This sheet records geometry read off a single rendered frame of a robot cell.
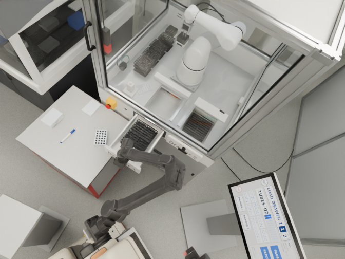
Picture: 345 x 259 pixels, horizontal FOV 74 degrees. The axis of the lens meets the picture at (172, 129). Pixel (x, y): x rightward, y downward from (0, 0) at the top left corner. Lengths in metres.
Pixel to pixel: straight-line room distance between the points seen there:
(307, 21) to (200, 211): 1.99
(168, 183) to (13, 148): 2.11
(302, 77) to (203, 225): 1.90
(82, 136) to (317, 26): 1.54
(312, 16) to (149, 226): 2.09
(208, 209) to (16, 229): 1.65
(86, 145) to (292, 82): 1.40
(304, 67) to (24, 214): 1.68
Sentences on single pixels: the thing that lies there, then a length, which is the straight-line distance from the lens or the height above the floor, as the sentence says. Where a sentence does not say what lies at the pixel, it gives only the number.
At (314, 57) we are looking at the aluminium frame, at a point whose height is 1.96.
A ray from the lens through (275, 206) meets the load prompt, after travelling 1.52.
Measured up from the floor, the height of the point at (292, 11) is 1.97.
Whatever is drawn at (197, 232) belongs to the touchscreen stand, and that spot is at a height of 0.04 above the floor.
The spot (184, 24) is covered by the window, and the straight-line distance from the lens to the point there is 0.96.
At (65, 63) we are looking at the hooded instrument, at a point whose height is 0.91.
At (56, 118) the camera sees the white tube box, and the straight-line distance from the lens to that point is 1.86.
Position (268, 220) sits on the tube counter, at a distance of 1.54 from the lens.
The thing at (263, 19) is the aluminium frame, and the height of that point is 1.98.
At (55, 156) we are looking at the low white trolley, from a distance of 1.81.
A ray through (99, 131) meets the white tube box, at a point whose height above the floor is 0.78.
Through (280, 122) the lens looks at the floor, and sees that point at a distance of 3.36.
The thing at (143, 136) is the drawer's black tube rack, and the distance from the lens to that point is 1.67.
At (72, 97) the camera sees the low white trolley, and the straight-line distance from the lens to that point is 1.99.
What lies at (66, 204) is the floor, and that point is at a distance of 2.50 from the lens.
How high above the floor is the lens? 2.41
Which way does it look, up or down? 63 degrees down
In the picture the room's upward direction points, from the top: 24 degrees clockwise
